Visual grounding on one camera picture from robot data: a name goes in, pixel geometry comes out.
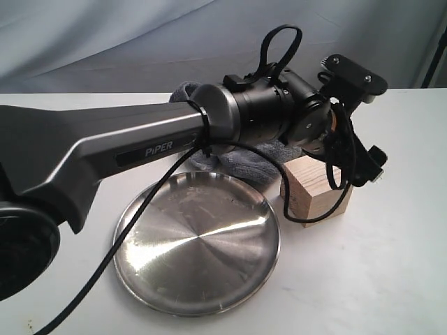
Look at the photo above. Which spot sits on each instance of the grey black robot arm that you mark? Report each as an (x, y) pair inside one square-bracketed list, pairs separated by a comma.
[(52, 162)]

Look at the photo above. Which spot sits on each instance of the grey fleece towel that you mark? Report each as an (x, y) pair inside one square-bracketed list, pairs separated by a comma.
[(239, 163)]

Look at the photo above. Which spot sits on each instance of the grey backdrop cloth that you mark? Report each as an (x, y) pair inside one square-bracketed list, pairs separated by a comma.
[(153, 46)]

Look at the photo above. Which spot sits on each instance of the round stainless steel plate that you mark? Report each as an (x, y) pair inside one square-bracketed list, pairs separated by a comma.
[(206, 243)]

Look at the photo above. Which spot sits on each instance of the black backdrop stand pole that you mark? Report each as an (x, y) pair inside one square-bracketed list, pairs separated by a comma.
[(435, 70)]

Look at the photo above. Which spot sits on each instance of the light wooden cube block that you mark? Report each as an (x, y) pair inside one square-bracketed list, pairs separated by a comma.
[(310, 193)]

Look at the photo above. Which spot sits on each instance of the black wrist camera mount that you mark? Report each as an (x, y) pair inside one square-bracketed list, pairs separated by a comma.
[(348, 82)]

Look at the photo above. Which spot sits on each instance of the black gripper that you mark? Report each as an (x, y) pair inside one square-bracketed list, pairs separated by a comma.
[(347, 161)]

